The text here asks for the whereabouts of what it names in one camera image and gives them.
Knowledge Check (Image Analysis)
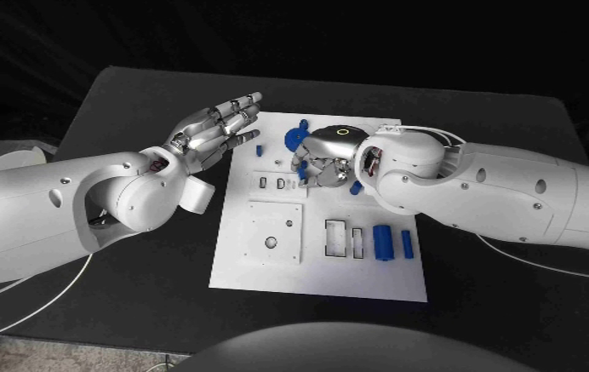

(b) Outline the large blue cylinder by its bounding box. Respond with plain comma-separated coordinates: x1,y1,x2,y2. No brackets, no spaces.
372,224,397,262

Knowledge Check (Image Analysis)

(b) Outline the blue gear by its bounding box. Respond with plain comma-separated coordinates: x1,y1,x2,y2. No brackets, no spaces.
284,118,313,155

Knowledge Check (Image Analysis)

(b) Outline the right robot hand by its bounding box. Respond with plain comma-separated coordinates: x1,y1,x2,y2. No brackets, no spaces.
290,124,371,188

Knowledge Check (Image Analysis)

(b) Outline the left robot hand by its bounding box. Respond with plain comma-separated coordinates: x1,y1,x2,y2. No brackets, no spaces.
163,91,264,175

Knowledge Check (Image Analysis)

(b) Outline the white task board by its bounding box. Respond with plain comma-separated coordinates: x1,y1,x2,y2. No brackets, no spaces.
208,111,430,303

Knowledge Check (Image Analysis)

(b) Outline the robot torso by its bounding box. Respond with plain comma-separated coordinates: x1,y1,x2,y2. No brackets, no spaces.
168,321,541,372

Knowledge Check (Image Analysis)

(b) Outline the white cable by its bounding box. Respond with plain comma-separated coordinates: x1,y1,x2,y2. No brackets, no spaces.
0,274,37,295
0,252,96,333
476,234,589,279
391,125,469,147

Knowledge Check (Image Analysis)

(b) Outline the white round object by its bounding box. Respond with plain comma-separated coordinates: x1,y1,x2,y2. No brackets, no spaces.
0,149,48,171

